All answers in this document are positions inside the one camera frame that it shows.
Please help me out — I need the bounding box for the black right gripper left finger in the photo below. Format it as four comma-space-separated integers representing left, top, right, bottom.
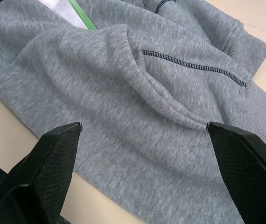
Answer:
0, 121, 83, 224

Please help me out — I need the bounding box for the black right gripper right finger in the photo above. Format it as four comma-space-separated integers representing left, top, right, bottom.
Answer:
205, 121, 266, 224

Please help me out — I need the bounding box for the grey zip-up sweatshirt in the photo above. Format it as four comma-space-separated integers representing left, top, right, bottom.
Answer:
0, 0, 266, 224

